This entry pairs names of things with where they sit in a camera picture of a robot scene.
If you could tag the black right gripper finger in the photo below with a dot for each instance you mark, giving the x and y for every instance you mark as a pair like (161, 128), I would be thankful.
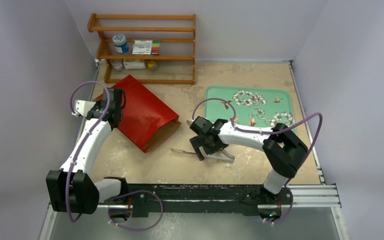
(210, 150)
(196, 144)

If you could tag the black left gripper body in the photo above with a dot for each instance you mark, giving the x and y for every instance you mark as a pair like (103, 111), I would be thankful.
(97, 105)

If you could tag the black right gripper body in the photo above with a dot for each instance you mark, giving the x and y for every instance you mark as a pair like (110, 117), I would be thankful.
(199, 143)

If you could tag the red paper bag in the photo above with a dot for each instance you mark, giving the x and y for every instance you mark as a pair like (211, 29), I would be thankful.
(147, 121)

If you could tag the green floral tray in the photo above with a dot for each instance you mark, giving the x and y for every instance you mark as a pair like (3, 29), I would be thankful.
(254, 107)

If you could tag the metal tongs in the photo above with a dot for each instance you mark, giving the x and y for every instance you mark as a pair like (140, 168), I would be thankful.
(227, 157)

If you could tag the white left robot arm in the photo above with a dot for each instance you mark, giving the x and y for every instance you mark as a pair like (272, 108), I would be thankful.
(70, 188)

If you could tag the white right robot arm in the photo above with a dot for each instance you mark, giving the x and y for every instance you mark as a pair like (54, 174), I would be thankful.
(285, 151)

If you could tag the clear plastic bottle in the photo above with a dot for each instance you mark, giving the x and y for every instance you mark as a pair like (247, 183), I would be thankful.
(117, 64)

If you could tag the small white box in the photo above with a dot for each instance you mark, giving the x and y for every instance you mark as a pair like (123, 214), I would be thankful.
(135, 64)

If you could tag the yellow grey cube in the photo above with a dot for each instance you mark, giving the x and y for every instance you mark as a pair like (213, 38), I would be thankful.
(152, 65)

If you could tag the blue lidded jar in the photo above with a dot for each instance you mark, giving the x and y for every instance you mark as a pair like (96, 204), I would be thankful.
(120, 43)

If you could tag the coloured marker set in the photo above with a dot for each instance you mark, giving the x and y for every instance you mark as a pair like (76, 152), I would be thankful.
(146, 47)

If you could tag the wooden shelf rack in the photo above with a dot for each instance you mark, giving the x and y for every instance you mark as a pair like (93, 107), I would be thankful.
(106, 50)

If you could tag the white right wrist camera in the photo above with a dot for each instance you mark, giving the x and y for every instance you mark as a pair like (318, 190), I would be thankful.
(189, 123)

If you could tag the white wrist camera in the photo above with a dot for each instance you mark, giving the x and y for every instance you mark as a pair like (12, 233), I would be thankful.
(189, 123)
(82, 107)

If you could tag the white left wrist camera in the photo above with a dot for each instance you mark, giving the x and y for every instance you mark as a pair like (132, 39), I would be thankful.
(82, 107)

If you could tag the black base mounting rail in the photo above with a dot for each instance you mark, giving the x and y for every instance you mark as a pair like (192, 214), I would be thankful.
(246, 199)

